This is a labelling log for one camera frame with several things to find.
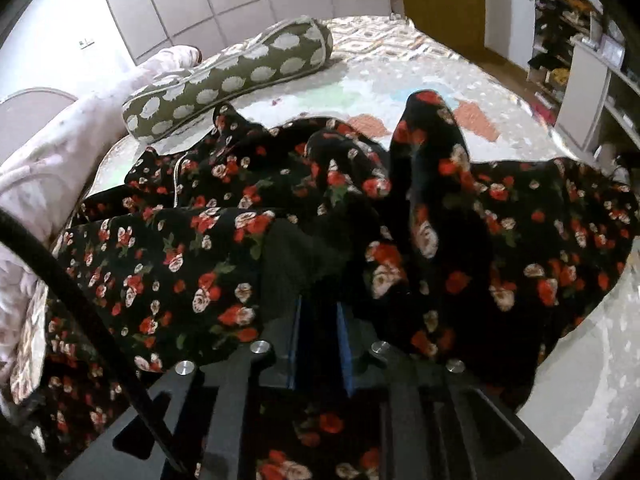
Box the black floral garment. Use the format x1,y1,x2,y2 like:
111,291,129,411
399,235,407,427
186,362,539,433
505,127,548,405
8,90,640,480

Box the patchwork quilted bedspread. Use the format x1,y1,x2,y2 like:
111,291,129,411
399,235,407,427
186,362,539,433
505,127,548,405
8,14,640,480

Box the pink floral blanket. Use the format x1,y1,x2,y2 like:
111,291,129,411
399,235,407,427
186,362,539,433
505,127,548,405
0,44,204,386

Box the pink arched headboard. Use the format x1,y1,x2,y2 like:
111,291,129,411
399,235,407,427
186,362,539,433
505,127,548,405
0,87,77,162

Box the olive bolster pillow white spots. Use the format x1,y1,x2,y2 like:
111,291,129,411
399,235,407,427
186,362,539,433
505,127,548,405
122,15,333,144

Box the cluttered white shelf unit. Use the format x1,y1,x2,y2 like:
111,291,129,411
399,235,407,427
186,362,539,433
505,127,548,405
527,0,639,174

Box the brown wooden door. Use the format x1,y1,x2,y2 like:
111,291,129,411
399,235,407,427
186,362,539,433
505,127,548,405
404,0,486,56

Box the black cable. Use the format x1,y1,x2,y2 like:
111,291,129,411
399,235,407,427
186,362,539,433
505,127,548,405
0,208,187,476

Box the white wall switch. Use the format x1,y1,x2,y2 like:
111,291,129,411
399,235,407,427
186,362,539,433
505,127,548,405
78,39,94,50

